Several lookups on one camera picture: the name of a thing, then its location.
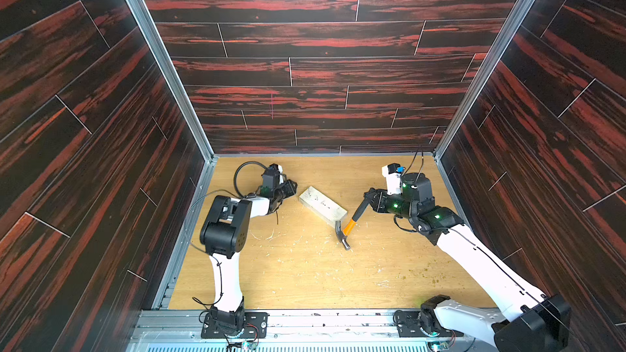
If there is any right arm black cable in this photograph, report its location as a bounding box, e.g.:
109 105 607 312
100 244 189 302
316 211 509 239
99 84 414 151
405 150 426 177

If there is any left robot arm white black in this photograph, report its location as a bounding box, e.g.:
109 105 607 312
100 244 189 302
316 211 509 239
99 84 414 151
199 161 298 334

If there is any claw hammer orange black handle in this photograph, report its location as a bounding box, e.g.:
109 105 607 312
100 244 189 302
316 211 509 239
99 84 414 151
335 198 369 250

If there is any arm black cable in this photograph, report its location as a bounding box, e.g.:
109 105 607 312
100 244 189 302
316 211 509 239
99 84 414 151
405 150 426 177
233 160 269 199

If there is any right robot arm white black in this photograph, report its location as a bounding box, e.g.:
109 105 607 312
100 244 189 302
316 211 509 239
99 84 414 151
352 164 571 351

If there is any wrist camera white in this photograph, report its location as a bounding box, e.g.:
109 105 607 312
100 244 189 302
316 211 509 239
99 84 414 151
268 163 285 185
381 163 404 196

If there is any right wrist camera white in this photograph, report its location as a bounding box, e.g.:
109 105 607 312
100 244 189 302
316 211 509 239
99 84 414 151
381 163 404 196

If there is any aluminium front rail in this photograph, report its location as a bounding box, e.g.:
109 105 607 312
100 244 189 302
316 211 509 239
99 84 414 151
127 309 495 351

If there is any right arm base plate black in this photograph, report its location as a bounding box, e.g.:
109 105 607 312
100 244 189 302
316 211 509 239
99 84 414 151
392 310 456 338

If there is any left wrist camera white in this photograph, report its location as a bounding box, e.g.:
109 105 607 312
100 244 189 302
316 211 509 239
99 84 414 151
268 163 285 185

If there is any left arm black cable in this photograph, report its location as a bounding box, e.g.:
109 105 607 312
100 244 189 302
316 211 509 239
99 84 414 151
233 160 269 199

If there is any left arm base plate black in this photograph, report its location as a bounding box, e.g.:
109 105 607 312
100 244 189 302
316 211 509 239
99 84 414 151
201 310 269 340

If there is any white wooden block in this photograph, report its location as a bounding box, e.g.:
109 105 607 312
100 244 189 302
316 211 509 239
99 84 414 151
298 187 348 228

